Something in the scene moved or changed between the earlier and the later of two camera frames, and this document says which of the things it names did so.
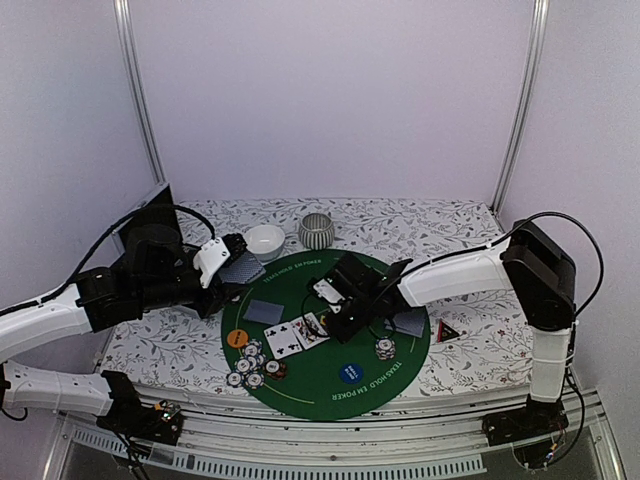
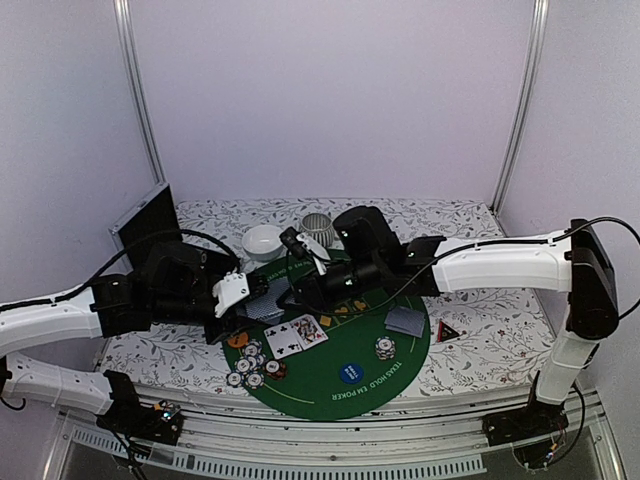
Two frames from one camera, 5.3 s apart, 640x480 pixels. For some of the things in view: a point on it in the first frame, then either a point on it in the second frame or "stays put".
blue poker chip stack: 385,348 stays put
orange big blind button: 237,338 stays put
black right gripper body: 361,317 to 367,277
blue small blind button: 352,373 stays put
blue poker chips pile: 248,370 stays put
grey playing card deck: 242,270 to 265,307
